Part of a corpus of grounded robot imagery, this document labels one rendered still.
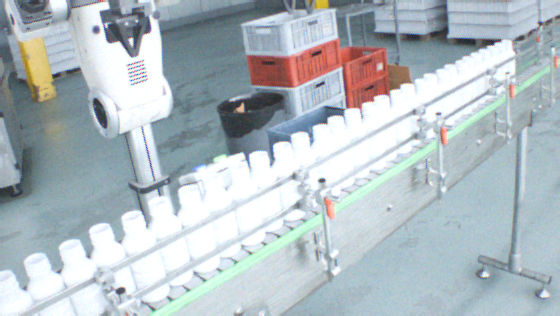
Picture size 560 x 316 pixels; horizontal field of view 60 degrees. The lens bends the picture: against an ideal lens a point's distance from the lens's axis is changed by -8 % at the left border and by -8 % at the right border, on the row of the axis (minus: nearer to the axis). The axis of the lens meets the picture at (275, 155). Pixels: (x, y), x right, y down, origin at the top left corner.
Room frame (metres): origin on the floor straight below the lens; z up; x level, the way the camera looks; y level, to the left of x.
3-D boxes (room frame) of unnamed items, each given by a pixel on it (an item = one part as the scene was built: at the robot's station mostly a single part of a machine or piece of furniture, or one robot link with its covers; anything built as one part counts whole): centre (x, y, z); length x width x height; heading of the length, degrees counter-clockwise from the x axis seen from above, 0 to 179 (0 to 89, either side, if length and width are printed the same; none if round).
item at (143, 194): (1.52, 0.40, 0.74); 0.11 x 0.11 x 0.40; 40
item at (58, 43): (10.10, 4.11, 0.50); 1.24 x 1.03 x 1.00; 133
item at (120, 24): (1.00, 0.24, 1.44); 0.07 x 0.07 x 0.09; 40
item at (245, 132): (3.33, 0.10, 0.32); 0.45 x 0.45 x 0.64
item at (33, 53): (7.99, 3.51, 0.55); 0.40 x 0.40 x 1.10; 40
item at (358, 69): (4.30, -0.72, 0.55); 0.61 x 0.41 x 0.22; 133
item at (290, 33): (3.76, -0.25, 1.00); 0.61 x 0.41 x 0.22; 137
